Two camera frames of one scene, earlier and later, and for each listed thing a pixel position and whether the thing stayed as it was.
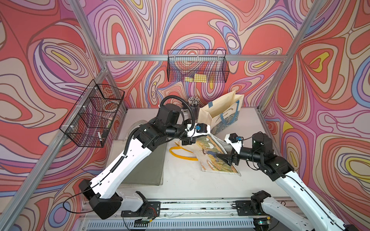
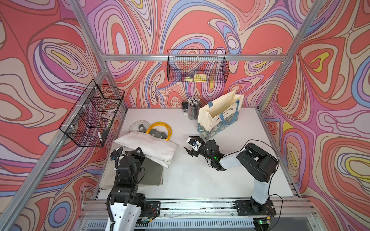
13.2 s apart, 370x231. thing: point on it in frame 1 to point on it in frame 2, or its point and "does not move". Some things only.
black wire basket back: x=182 y=63 does not move
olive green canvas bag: x=151 y=170 does not move
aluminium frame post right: x=292 y=54 does not move
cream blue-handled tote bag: x=222 y=112 does not move
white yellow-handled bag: x=205 y=150 to x=155 y=144
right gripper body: x=236 y=157 to x=194 y=153
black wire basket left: x=88 y=123 does not move
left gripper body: x=186 y=141 to x=137 y=160
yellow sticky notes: x=198 y=78 does not move
